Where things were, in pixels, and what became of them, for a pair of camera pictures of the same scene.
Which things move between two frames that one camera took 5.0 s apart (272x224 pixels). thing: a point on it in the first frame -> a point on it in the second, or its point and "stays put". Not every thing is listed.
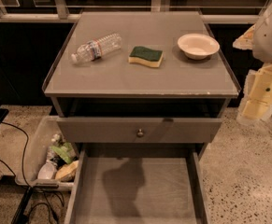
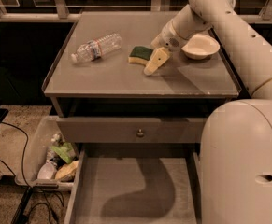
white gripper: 270,37 -> 168,38
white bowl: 197,46 stays put
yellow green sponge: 141,55 stays put
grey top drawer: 137,130 stays put
